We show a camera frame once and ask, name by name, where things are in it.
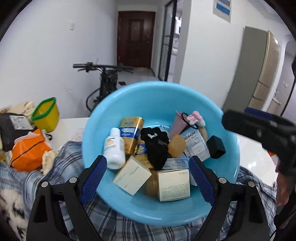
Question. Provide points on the gold blue cigarette pack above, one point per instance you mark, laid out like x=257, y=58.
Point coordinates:
x=130, y=132

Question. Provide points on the black white fuzzy garment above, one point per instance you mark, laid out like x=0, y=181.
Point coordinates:
x=12, y=208

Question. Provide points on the black scrunchie pouch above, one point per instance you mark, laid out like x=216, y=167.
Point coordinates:
x=156, y=144

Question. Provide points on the blue Maison box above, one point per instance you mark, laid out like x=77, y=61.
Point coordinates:
x=195, y=144

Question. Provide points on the blue plaid flannel shirt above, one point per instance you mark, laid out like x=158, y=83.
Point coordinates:
x=110, y=224

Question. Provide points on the pink plastic holder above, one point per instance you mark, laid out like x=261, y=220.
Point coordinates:
x=180, y=122

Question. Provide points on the cream barcode box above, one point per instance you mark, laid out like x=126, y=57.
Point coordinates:
x=132, y=176

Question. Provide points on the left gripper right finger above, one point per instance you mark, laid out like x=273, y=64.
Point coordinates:
x=249, y=221

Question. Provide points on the gold blue small box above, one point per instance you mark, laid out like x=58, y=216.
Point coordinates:
x=141, y=155

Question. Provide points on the person's right hand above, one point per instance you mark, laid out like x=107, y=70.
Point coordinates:
x=284, y=187

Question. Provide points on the light blue plastic basin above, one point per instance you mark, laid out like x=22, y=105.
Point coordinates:
x=157, y=103

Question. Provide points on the pale blue barcode box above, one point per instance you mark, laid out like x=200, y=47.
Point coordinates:
x=176, y=163

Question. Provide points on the black plastic package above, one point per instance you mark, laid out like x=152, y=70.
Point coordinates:
x=13, y=126

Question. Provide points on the yellow green-rimmed cup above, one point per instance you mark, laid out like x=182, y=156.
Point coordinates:
x=46, y=115

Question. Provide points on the dark brown door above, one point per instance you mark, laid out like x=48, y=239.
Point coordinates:
x=135, y=31

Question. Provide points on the orange tissue pack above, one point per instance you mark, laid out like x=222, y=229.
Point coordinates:
x=28, y=151

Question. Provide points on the white flat box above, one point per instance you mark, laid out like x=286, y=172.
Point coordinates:
x=173, y=185

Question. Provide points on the black bicycle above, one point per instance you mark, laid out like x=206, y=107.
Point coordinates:
x=108, y=79

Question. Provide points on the small black box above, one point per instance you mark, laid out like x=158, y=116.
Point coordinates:
x=216, y=147

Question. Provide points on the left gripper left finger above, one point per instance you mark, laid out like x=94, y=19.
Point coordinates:
x=46, y=220

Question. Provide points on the amber translucent soap box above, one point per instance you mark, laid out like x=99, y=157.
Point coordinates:
x=176, y=146

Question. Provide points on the white small lotion bottle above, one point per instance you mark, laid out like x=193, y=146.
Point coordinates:
x=114, y=150

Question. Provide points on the grey beige cabinet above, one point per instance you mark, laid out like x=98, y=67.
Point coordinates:
x=255, y=72

